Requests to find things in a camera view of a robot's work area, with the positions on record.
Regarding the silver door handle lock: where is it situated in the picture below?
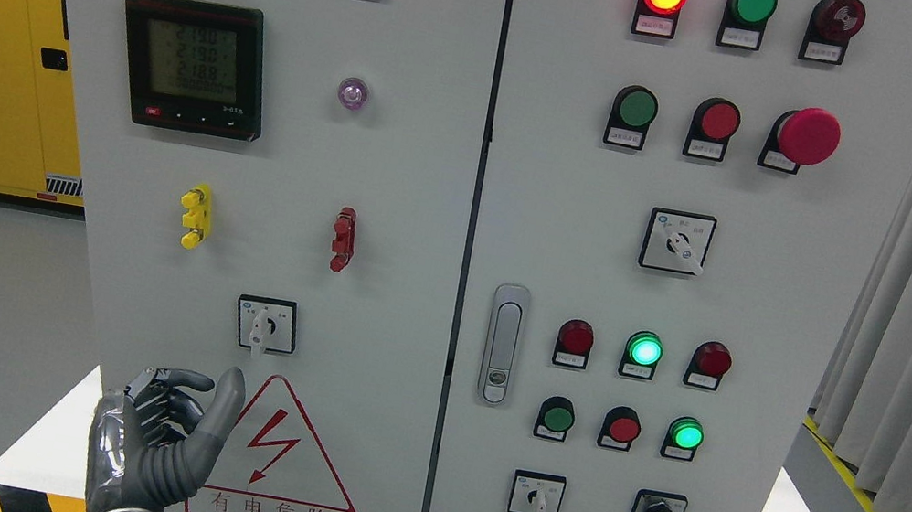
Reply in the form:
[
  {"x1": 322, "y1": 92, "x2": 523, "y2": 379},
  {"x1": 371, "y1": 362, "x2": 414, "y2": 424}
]
[{"x1": 477, "y1": 284, "x2": 530, "y2": 405}]

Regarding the dark red indicator left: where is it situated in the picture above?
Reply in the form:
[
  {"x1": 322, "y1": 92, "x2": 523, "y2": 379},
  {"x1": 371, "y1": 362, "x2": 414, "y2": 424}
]
[{"x1": 551, "y1": 319, "x2": 595, "y2": 370}]

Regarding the black digital power meter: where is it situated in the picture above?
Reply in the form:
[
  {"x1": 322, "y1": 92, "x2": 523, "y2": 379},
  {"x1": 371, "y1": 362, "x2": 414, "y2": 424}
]
[{"x1": 124, "y1": 0, "x2": 264, "y2": 142}]

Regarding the red emergency stop button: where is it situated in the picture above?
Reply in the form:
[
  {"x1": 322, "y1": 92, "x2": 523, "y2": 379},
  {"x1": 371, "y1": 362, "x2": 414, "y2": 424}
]
[{"x1": 757, "y1": 107, "x2": 842, "y2": 175}]

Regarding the red electric danger sticker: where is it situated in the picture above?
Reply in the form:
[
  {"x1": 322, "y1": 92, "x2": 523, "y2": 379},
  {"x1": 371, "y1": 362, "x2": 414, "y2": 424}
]
[{"x1": 184, "y1": 374, "x2": 357, "y2": 512}]

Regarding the white selector switch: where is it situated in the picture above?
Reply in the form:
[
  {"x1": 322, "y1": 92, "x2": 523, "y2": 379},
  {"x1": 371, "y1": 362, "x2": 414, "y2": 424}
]
[
  {"x1": 506, "y1": 469, "x2": 567, "y2": 512},
  {"x1": 637, "y1": 208, "x2": 717, "y2": 277}
]

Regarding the yellow terminal post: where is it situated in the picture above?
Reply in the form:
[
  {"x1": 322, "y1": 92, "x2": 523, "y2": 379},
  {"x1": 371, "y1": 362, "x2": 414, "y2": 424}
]
[{"x1": 179, "y1": 183, "x2": 213, "y2": 250}]

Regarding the small clear lamp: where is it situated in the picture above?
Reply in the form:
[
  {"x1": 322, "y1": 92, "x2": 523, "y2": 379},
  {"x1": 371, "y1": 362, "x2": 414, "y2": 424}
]
[{"x1": 337, "y1": 76, "x2": 370, "y2": 112}]

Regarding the grey right cabinet door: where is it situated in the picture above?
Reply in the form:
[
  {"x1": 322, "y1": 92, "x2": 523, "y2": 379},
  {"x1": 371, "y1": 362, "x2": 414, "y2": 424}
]
[{"x1": 427, "y1": 0, "x2": 912, "y2": 512}]

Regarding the green push button lower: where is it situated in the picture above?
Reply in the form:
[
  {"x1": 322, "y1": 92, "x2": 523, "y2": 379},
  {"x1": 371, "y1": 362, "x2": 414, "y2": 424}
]
[{"x1": 533, "y1": 395, "x2": 575, "y2": 443}]

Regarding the red terminal post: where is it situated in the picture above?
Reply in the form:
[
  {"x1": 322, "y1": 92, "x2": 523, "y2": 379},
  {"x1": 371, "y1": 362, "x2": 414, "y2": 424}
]
[{"x1": 330, "y1": 205, "x2": 357, "y2": 272}]

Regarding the dark red indicator right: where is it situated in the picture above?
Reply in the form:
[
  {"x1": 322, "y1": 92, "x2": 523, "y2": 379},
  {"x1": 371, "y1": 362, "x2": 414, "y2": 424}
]
[{"x1": 684, "y1": 341, "x2": 733, "y2": 391}]

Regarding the dark red buzzer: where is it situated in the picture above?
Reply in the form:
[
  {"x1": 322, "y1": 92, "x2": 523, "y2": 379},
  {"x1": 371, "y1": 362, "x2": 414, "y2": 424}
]
[{"x1": 798, "y1": 0, "x2": 867, "y2": 66}]

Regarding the grey left cabinet door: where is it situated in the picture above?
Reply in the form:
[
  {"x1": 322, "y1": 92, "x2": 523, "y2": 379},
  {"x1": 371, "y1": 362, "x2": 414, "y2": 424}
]
[{"x1": 66, "y1": 0, "x2": 506, "y2": 512}]

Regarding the green push button upper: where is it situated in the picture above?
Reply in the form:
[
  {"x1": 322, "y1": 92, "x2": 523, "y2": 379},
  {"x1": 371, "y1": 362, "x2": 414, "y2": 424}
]
[{"x1": 601, "y1": 84, "x2": 659, "y2": 151}]

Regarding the grey cabinet door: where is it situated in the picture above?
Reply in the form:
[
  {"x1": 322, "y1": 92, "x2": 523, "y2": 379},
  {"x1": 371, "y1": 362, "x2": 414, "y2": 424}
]
[
  {"x1": 66, "y1": 0, "x2": 506, "y2": 512},
  {"x1": 427, "y1": 0, "x2": 912, "y2": 512}
]

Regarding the white selector switch lower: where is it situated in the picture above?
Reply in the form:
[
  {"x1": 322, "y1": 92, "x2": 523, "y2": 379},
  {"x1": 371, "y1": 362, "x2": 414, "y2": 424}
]
[{"x1": 506, "y1": 469, "x2": 567, "y2": 512}]

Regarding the green lit indicator middle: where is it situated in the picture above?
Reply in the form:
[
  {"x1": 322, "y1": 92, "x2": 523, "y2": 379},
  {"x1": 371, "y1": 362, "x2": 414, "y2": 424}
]
[{"x1": 617, "y1": 330, "x2": 664, "y2": 380}]

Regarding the dark red indicator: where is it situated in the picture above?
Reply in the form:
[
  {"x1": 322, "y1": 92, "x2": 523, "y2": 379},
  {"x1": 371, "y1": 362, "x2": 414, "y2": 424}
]
[
  {"x1": 684, "y1": 341, "x2": 733, "y2": 391},
  {"x1": 551, "y1": 319, "x2": 595, "y2": 370}
]

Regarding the white selector switch upper right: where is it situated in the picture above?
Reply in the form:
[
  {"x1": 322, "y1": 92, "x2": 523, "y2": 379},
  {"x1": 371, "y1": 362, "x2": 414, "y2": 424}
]
[{"x1": 637, "y1": 208, "x2": 717, "y2": 277}]

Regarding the green indicator unlit top right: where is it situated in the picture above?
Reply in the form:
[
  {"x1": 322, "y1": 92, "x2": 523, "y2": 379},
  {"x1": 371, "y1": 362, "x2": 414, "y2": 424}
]
[{"x1": 715, "y1": 0, "x2": 779, "y2": 51}]

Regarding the red lit indicator right door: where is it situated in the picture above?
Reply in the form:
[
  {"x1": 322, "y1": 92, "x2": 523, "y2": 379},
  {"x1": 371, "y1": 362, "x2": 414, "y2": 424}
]
[{"x1": 630, "y1": 0, "x2": 688, "y2": 39}]

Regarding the red push button lower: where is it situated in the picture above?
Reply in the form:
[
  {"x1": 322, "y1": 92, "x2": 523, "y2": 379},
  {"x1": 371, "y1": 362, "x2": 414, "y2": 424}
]
[{"x1": 597, "y1": 406, "x2": 642, "y2": 453}]

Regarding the green lit push button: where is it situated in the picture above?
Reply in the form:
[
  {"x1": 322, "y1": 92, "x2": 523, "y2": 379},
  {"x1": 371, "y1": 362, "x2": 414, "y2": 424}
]
[{"x1": 659, "y1": 416, "x2": 705, "y2": 463}]

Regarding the white rotary light switch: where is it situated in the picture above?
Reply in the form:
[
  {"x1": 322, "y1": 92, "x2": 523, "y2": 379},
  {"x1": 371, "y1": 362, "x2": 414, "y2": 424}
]
[{"x1": 237, "y1": 293, "x2": 298, "y2": 358}]

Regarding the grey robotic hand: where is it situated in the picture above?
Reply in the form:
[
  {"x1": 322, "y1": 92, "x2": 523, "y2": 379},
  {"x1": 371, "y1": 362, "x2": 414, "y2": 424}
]
[{"x1": 85, "y1": 366, "x2": 247, "y2": 512}]

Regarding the white platform left hazard stripe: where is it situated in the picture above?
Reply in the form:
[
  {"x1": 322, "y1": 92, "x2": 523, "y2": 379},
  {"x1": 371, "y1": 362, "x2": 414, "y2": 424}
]
[{"x1": 0, "y1": 367, "x2": 103, "y2": 512}]

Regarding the red push button upper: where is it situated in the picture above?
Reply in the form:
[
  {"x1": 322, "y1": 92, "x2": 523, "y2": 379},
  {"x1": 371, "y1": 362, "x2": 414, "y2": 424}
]
[{"x1": 682, "y1": 97, "x2": 741, "y2": 162}]

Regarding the red push button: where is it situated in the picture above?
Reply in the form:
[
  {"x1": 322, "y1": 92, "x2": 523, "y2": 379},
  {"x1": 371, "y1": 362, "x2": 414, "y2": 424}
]
[
  {"x1": 682, "y1": 97, "x2": 741, "y2": 162},
  {"x1": 597, "y1": 406, "x2": 642, "y2": 453}
]

